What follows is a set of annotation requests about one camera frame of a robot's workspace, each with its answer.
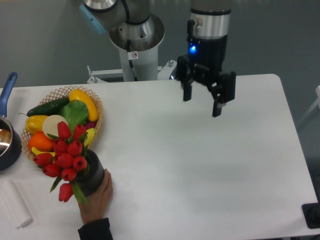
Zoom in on cream round onion slice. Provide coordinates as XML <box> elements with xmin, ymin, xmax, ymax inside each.
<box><xmin>42</xmin><ymin>114</ymin><xmax>68</xmax><ymax>140</ymax></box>

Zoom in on yellow banana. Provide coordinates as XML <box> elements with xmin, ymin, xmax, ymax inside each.
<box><xmin>31</xmin><ymin>128</ymin><xmax>96</xmax><ymax>156</ymax></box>

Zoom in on white rolled cloth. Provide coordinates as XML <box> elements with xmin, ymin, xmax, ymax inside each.
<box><xmin>0</xmin><ymin>180</ymin><xmax>33</xmax><ymax>229</ymax></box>

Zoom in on green cucumber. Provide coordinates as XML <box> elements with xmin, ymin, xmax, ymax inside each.
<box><xmin>19</xmin><ymin>97</ymin><xmax>70</xmax><ymax>117</ymax></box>

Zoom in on dark sleeved forearm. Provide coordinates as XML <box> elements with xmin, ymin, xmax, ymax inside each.
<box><xmin>77</xmin><ymin>217</ymin><xmax>113</xmax><ymax>240</ymax></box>

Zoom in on yellow squash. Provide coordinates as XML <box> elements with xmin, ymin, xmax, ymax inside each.
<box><xmin>69</xmin><ymin>89</ymin><xmax>99</xmax><ymax>122</ymax></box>

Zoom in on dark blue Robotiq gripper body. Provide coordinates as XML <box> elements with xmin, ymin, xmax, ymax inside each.
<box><xmin>184</xmin><ymin>8</ymin><xmax>231</xmax><ymax>86</ymax></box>

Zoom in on black device at table edge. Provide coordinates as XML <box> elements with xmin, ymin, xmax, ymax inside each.
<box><xmin>301</xmin><ymin>203</ymin><xmax>320</xmax><ymax>229</ymax></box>

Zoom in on woven wicker basket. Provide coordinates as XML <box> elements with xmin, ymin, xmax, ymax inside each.
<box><xmin>21</xmin><ymin>85</ymin><xmax>104</xmax><ymax>161</ymax></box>

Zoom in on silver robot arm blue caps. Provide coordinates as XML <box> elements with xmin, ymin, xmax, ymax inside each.
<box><xmin>79</xmin><ymin>0</ymin><xmax>236</xmax><ymax>117</ymax></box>

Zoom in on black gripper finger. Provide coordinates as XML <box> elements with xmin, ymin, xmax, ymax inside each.
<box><xmin>175</xmin><ymin>55</ymin><xmax>192</xmax><ymax>102</ymax></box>
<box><xmin>208</xmin><ymin>71</ymin><xmax>236</xmax><ymax>117</ymax></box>

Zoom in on red tulip bouquet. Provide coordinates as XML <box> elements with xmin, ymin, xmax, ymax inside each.
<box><xmin>33</xmin><ymin>121</ymin><xmax>91</xmax><ymax>205</ymax></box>

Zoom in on person's hand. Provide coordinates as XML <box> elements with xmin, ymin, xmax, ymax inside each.
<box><xmin>78</xmin><ymin>169</ymin><xmax>113</xmax><ymax>225</ymax></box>

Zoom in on green leafy bok choy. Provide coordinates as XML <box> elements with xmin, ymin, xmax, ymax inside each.
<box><xmin>58</xmin><ymin>100</ymin><xmax>89</xmax><ymax>133</ymax></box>

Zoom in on dark grey ribbed vase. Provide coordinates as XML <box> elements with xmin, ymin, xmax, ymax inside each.
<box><xmin>76</xmin><ymin>149</ymin><xmax>104</xmax><ymax>197</ymax></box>

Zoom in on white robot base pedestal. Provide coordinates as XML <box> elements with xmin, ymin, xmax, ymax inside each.
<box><xmin>87</xmin><ymin>46</ymin><xmax>177</xmax><ymax>84</ymax></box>

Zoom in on dark pot blue handle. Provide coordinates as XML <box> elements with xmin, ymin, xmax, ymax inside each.
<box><xmin>0</xmin><ymin>72</ymin><xmax>22</xmax><ymax>171</ymax></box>

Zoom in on orange fruit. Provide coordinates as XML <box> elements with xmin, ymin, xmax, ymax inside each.
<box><xmin>28</xmin><ymin>132</ymin><xmax>53</xmax><ymax>152</ymax></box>

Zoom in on white chair part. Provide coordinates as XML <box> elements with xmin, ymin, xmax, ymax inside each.
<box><xmin>297</xmin><ymin>85</ymin><xmax>320</xmax><ymax>128</ymax></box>

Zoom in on yellow bell pepper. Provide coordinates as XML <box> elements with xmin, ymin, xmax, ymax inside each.
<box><xmin>25</xmin><ymin>115</ymin><xmax>48</xmax><ymax>135</ymax></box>

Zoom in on purple eggplant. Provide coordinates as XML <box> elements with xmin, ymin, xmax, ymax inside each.
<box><xmin>84</xmin><ymin>121</ymin><xmax>97</xmax><ymax>130</ymax></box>

